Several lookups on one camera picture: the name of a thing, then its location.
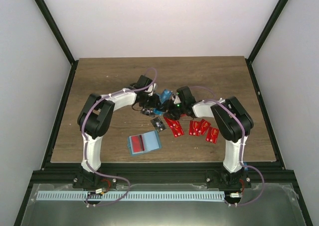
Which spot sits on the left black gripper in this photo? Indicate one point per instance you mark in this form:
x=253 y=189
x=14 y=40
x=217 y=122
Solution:
x=154 y=103

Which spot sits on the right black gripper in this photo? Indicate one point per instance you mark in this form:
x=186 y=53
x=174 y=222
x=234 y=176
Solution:
x=168 y=104

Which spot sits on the teal leather card holder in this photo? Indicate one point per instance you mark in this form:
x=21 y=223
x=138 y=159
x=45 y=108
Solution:
x=151 y=142

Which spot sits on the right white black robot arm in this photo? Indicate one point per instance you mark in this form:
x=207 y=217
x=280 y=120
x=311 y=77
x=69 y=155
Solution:
x=233 y=121

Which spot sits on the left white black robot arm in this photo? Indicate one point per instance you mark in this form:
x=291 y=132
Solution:
x=95 y=118

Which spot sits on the black card beside blue pile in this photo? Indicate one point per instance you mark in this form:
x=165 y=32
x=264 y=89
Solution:
x=148 y=112

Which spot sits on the blue card lower pile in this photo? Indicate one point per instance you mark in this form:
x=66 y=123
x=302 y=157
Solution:
x=157 y=112

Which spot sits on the black card near holder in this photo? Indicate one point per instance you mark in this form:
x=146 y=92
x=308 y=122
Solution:
x=158 y=124

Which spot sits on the red VIP card far right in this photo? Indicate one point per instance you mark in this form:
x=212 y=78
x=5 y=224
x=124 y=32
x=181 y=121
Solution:
x=212 y=135

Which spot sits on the red VIP card centre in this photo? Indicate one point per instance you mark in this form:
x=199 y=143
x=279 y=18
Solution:
x=137 y=144

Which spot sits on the grey metal tray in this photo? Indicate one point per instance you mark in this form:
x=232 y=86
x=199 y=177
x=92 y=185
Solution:
x=273 y=205

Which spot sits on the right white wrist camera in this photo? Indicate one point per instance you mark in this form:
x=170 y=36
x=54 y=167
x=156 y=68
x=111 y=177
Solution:
x=175 y=98

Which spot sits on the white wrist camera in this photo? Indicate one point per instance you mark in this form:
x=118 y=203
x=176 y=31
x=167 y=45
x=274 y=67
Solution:
x=175 y=98
x=150 y=91

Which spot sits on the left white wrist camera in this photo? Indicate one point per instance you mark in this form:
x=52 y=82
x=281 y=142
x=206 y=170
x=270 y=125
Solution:
x=150 y=91

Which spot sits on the right black frame post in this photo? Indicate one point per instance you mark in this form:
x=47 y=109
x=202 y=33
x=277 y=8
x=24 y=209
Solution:
x=279 y=7

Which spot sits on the black frame post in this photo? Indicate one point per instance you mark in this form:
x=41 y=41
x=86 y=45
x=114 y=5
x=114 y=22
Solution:
x=55 y=30
x=279 y=7

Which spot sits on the left black frame post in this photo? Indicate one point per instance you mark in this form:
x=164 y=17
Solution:
x=55 y=30

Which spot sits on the black aluminium front rail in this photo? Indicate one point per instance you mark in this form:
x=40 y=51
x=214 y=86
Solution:
x=212 y=174

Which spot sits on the light blue slotted cable duct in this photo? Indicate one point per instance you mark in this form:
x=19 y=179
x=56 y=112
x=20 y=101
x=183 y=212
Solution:
x=161 y=196

